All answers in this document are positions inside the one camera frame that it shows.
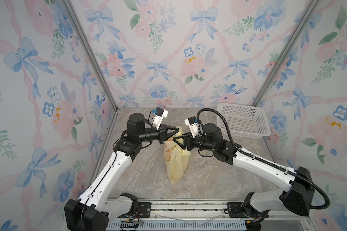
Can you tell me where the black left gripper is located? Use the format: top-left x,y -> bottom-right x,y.
139,125 -> 179,145

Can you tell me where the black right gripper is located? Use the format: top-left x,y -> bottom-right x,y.
173,130 -> 216,153

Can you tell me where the yellow plastic bag orange print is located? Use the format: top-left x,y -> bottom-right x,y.
163,126 -> 191,184

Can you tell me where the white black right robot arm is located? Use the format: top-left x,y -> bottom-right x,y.
173,123 -> 315,218

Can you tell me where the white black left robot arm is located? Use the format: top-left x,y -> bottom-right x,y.
64,107 -> 179,231

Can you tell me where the white perforated plastic basket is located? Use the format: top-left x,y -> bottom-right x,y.
216,103 -> 271,139

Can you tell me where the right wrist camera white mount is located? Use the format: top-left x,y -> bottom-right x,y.
185,116 -> 202,138

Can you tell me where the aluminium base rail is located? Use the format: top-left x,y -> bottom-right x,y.
105,199 -> 317,231

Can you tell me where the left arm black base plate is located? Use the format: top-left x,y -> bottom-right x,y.
119,202 -> 152,219

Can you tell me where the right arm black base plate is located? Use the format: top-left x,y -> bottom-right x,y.
224,202 -> 269,219

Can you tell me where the black corrugated cable conduit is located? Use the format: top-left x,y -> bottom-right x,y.
196,108 -> 331,210

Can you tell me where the left aluminium corner post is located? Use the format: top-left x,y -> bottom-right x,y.
60,0 -> 118,113

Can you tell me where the aluminium corner post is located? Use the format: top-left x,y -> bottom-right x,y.
60,0 -> 118,113
251,0 -> 321,106

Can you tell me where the right aluminium corner post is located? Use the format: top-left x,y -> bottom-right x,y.
251,0 -> 321,106

